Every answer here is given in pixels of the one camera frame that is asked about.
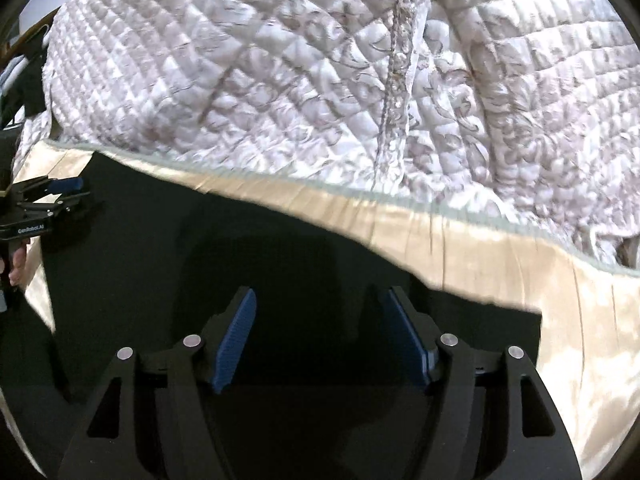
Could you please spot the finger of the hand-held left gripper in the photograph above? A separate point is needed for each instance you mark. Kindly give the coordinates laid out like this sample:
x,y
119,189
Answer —
x,y
70,204
67,184

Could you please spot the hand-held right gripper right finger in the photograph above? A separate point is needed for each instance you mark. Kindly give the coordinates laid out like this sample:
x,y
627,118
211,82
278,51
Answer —
x,y
407,340

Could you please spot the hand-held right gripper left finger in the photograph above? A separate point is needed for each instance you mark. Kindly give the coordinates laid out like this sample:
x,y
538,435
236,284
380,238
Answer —
x,y
235,340

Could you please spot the black pants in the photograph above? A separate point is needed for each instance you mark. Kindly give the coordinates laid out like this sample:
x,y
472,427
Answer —
x,y
300,260

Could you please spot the person's left hand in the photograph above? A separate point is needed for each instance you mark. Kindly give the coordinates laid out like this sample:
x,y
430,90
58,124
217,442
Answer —
x,y
19,262

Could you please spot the black garment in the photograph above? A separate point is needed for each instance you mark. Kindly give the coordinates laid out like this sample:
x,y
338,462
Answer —
x,y
30,90

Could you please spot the beige plush blanket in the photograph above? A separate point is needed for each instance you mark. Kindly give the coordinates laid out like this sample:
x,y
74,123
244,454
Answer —
x,y
500,260

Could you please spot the wooden bed headboard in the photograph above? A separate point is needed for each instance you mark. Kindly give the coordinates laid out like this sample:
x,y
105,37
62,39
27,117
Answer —
x,y
31,34

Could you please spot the white quilted floral blanket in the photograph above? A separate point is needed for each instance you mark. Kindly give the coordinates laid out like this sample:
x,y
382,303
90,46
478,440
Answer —
x,y
250,60

